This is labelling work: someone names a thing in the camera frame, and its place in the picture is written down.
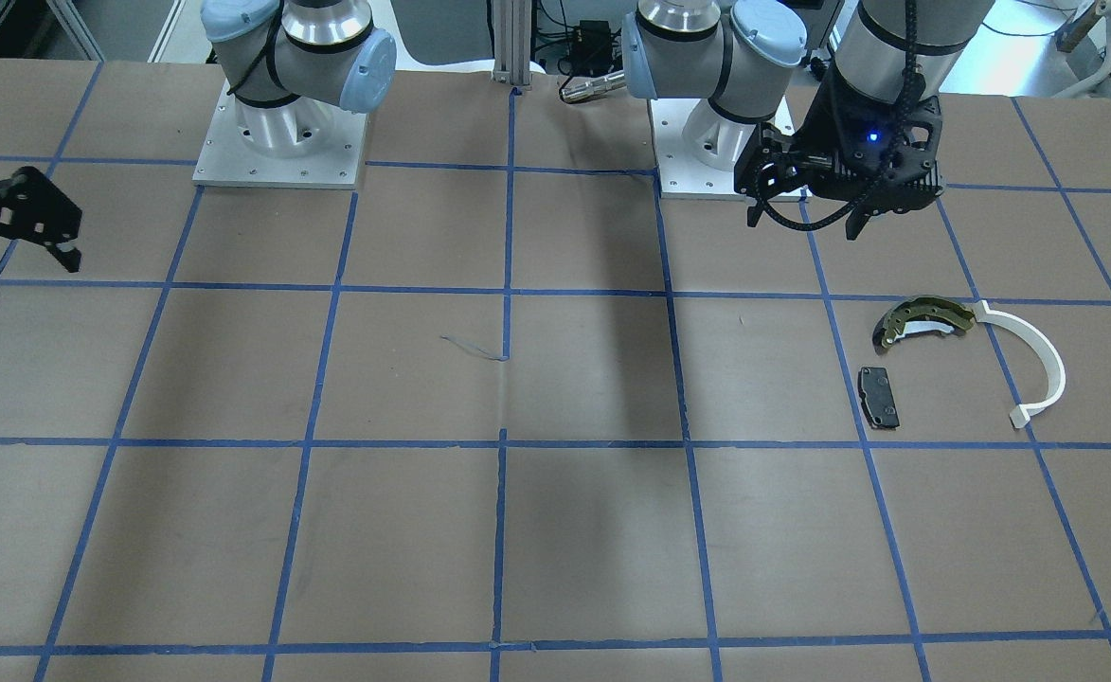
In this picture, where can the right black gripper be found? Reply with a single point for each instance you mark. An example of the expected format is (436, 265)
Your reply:
(17, 204)

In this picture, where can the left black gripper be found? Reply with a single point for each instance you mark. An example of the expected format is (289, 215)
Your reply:
(828, 121)

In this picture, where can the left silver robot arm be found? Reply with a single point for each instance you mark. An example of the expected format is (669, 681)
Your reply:
(741, 59)

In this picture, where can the olive green brake shoe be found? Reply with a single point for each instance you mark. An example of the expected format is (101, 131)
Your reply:
(918, 315)

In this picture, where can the black brake pad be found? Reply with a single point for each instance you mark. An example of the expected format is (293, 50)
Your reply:
(877, 398)

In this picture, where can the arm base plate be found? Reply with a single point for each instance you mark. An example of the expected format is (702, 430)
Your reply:
(304, 144)
(696, 149)

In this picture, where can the aluminium frame post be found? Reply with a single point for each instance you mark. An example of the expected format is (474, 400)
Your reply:
(511, 31)

